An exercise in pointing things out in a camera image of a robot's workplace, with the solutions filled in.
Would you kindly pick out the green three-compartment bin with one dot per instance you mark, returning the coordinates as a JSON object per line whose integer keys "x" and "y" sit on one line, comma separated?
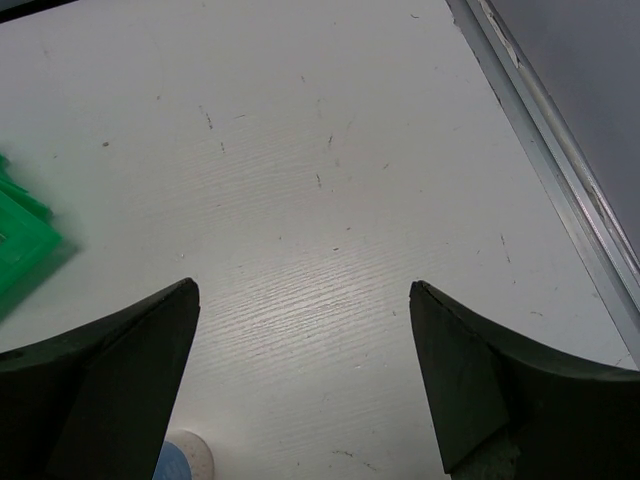
{"x": 29, "y": 242}

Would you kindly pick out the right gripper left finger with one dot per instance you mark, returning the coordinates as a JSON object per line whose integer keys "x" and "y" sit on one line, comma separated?
{"x": 95, "y": 402}

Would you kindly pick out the right aluminium table rail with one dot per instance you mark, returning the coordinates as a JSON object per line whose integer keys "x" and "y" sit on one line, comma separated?
{"x": 566, "y": 74}

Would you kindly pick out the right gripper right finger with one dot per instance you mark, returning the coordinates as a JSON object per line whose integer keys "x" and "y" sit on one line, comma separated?
{"x": 504, "y": 406}

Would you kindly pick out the blue label silver lid shaker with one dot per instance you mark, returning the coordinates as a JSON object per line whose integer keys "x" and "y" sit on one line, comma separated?
{"x": 184, "y": 456}

